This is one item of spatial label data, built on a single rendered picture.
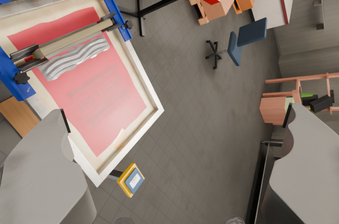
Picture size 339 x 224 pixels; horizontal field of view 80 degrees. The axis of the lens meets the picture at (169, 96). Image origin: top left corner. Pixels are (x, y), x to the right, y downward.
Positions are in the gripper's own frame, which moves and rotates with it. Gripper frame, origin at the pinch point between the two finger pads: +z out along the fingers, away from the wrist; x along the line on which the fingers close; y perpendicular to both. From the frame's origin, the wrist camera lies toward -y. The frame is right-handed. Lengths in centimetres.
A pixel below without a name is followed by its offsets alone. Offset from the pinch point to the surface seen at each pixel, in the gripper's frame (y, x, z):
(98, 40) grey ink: 17, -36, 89
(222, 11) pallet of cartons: 38, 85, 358
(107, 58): 26, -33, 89
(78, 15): 5, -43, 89
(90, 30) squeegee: 10, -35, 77
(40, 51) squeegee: 13, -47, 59
